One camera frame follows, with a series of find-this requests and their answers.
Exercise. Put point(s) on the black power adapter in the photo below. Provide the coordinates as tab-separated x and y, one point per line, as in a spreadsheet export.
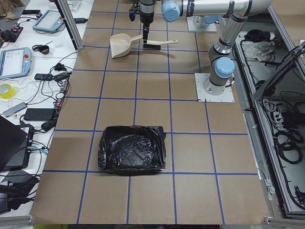
38	114

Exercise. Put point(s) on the teach pendant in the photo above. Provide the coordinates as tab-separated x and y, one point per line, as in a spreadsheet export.
15	63
49	22

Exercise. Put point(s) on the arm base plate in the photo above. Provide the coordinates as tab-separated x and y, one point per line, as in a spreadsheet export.
204	23
208	92

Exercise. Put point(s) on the aluminium frame post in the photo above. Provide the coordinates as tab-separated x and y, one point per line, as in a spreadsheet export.
70	23

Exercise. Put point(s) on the yellow tape roll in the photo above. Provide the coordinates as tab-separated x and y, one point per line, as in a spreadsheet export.
6	91

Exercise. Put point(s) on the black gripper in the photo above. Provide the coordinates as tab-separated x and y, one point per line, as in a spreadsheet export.
145	18

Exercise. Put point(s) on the black laptop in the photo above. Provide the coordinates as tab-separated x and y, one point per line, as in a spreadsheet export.
15	143

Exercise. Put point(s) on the black scissors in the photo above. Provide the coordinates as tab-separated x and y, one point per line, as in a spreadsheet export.
35	47

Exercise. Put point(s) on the white dustpan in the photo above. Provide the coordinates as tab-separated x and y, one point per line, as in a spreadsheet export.
121	43

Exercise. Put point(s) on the teach pendant far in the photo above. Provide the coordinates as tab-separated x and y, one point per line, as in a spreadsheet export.
49	22

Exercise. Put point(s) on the teach pendant near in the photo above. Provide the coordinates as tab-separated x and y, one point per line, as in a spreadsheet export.
15	63

